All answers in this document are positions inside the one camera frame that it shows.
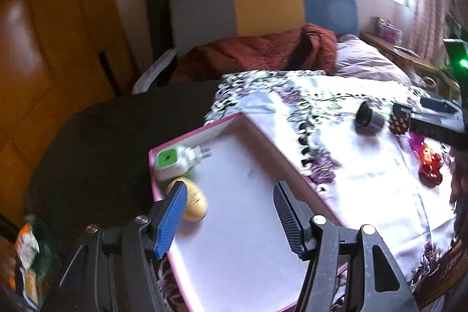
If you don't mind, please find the red-brown quilted blanket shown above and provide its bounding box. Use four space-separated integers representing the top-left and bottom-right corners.
172 24 338 82

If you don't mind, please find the wooden wardrobe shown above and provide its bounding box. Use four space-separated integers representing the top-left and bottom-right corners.
0 0 141 225

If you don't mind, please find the white floral embroidered tablecloth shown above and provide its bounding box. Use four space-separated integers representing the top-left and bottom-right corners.
157 70 463 312

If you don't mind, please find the pale pink pillow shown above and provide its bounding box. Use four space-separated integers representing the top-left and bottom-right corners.
334 33 414 86

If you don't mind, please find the black bed post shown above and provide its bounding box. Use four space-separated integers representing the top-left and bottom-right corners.
145 0 174 58

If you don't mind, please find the grey yellow blue headboard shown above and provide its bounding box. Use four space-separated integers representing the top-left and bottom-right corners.
170 0 361 58

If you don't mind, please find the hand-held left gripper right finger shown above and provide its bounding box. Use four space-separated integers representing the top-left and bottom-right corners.
273 181 420 312

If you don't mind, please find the yellow egg-shaped toy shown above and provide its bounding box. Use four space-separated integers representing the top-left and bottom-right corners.
166 177 209 223

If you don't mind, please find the brown patterned cloth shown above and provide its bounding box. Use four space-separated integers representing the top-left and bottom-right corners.
413 235 468 309

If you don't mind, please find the green white plug-in device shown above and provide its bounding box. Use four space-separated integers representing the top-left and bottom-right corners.
154 145 213 182

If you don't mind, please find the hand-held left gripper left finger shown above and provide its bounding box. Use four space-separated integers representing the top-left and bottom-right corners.
39 181 188 312

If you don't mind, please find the brown dotted ball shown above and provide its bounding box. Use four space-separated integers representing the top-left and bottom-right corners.
388 113 411 134

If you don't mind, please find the white plastic frame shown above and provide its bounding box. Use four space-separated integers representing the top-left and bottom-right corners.
132 49 178 95

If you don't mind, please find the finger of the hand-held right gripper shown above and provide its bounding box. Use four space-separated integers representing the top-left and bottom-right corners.
392 103 468 145
420 97 463 115

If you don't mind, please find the black grey cylinder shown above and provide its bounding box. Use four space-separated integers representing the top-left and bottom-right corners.
355 101 386 136

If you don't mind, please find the purple box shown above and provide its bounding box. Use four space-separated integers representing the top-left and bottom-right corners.
376 18 405 42

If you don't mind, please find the person's right hand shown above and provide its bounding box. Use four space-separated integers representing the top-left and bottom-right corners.
450 146 468 205

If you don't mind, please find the red metallic cylinder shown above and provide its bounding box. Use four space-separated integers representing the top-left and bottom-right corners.
419 163 445 187

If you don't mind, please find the orange white snack packet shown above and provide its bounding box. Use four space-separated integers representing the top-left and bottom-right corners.
14 222 41 261

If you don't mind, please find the black blanket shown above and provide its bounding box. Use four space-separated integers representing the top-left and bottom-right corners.
24 80 227 236

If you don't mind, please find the green plastic bag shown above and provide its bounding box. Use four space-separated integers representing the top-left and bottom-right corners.
22 215 63 298

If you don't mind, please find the wooden nightstand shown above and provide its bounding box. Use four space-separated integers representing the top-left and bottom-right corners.
360 30 461 93

